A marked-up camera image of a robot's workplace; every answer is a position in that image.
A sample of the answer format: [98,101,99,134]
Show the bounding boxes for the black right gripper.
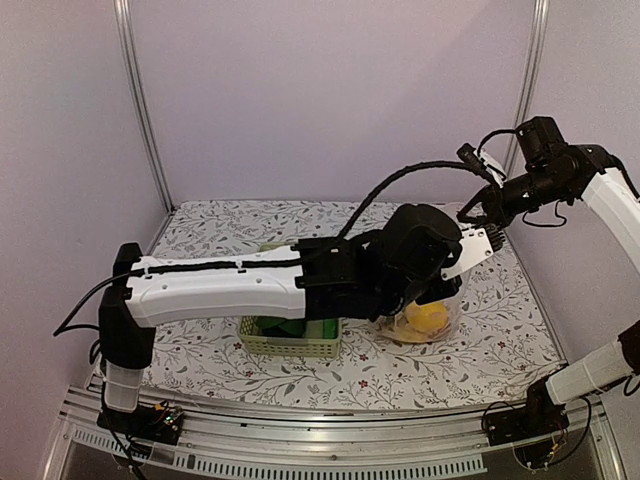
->
[458,165,571,230]

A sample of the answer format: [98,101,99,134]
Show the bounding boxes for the yellow lemon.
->
[404,302,449,331]

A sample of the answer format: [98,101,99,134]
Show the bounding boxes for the clear zip top bag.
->
[374,219,501,346]

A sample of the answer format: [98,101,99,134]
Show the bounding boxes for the green white bok choy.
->
[255,316,306,338]

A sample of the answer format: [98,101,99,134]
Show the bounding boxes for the yellow orange mango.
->
[394,324,441,344]

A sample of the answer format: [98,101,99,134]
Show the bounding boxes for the bright green cucumber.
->
[322,319,340,340]

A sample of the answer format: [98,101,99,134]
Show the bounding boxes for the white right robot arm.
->
[457,145,639,436]

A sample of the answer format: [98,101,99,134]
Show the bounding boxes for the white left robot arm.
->
[98,204,466,434]

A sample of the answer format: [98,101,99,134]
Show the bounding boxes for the pale green perforated basket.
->
[236,241,344,360]

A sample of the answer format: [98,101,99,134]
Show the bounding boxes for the floral tablecloth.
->
[143,200,564,410]

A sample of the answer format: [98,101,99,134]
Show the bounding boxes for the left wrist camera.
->
[441,224,506,280]

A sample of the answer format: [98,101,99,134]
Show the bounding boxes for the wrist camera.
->
[456,143,507,187]
[441,224,506,280]

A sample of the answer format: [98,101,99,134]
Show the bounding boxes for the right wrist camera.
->
[456,143,507,187]

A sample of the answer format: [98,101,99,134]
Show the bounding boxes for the right aluminium corner post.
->
[504,0,550,176]

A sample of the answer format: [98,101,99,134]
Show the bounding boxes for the aluminium corner post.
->
[504,0,550,176]
[113,0,175,213]

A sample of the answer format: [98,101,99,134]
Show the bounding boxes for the right black camera cable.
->
[477,128,519,151]

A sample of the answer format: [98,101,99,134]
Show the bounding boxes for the left black looped cable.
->
[339,159,494,241]

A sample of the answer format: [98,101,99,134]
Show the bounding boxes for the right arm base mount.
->
[481,380,569,470]

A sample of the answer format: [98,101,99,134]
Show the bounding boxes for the aluminium front rail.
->
[41,381,632,479]

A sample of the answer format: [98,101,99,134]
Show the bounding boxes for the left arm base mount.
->
[97,401,185,446]

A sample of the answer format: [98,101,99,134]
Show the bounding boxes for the left aluminium corner post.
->
[113,0,175,213]

